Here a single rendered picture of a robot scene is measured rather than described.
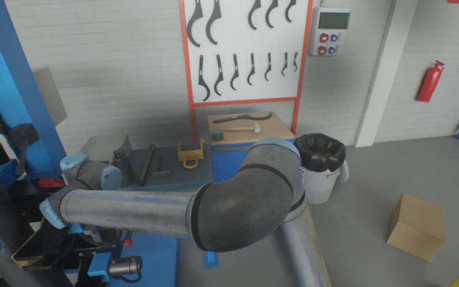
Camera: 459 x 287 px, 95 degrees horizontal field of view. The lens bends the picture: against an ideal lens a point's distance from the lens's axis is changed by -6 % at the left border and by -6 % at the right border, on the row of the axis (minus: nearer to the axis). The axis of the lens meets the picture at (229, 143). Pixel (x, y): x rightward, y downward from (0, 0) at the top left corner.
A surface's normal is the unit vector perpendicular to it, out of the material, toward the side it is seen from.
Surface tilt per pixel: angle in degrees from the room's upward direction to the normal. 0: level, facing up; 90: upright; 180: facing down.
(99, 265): 0
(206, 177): 0
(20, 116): 90
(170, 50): 90
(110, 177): 90
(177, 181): 0
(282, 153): 23
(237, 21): 90
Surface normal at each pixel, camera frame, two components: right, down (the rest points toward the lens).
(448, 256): -0.02, -0.87
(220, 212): -0.22, -0.35
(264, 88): 0.14, 0.49
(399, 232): -0.62, 0.40
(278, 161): 0.35, -0.73
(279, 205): 0.56, -0.10
